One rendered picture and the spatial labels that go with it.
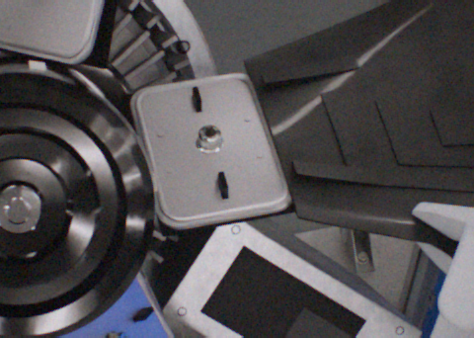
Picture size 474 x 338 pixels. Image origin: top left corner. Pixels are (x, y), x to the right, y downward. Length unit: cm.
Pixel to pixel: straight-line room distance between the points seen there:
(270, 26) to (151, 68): 88
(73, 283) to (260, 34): 106
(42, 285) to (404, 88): 21
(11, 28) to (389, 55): 19
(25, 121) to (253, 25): 104
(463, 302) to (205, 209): 13
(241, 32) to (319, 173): 99
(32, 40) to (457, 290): 22
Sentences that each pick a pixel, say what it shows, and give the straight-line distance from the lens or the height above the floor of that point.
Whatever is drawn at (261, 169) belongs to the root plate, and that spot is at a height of 118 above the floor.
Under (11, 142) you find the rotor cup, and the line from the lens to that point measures 46.
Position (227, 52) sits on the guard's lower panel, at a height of 52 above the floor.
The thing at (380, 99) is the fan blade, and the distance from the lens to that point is 55.
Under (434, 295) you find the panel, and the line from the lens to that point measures 136.
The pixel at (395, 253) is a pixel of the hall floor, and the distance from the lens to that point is 196.
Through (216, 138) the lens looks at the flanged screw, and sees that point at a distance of 52.
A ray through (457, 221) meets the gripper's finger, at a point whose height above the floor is 120.
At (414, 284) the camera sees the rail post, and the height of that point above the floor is 45.
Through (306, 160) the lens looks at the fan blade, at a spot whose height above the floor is 119.
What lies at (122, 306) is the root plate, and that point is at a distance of 56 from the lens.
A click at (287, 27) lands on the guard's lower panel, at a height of 55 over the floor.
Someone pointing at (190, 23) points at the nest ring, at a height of 111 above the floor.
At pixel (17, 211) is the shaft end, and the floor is 122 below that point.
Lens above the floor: 159
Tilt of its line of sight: 51 degrees down
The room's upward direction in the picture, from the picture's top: 2 degrees clockwise
